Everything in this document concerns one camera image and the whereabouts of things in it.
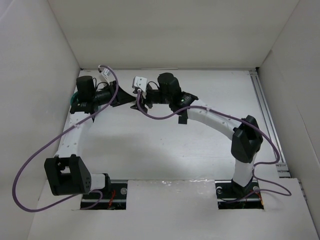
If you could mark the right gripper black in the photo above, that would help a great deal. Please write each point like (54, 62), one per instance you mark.
(147, 97)

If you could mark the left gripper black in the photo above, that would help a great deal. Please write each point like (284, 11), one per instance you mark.
(114, 93)

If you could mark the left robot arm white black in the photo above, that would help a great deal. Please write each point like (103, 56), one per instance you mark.
(66, 172)

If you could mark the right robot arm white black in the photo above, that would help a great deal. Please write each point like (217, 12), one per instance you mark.
(244, 134)

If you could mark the teal round divided container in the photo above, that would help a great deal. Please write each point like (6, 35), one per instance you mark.
(73, 98)

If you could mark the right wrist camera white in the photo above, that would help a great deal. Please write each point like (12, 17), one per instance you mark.
(139, 82)

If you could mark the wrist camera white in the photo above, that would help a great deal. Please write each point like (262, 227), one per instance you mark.
(139, 82)
(105, 73)

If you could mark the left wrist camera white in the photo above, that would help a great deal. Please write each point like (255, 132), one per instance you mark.
(105, 73)

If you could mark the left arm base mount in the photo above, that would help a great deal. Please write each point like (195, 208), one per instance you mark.
(115, 199)

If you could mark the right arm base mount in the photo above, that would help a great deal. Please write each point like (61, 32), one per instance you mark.
(233, 197)

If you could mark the aluminium rail right side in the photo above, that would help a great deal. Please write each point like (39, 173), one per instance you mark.
(281, 166)

